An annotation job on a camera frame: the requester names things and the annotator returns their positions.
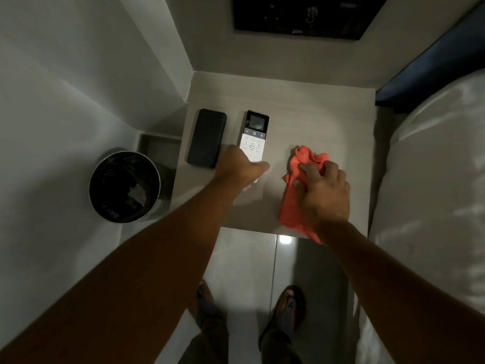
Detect crumpled white paper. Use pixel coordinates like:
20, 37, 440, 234
127, 184, 148, 208

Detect black sandal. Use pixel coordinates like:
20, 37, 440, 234
258, 285, 307, 351
188, 280, 228, 338

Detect round metal mesh waste bin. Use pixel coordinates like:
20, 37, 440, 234
89, 149, 172, 224

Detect person's left forearm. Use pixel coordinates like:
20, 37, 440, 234
0, 177, 244, 364

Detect dark trousers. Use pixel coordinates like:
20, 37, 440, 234
177, 307, 304, 364

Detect person's right forearm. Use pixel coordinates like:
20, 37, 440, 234
314, 219, 485, 364

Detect black wall panel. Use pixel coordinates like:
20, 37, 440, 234
231, 0, 391, 41

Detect person's right hand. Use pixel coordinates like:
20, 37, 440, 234
293, 161, 351, 230

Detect white bed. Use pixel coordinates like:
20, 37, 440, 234
355, 68, 485, 364

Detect white remote control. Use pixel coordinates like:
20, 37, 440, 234
238, 110, 270, 185

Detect person's left hand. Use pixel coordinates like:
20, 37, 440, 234
215, 145, 271, 192

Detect dark blue headboard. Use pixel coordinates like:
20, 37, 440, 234
375, 0, 485, 114

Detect orange cleaning cloth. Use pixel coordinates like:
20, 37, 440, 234
278, 145, 330, 245

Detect black smartphone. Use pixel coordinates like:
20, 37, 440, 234
186, 108, 227, 169

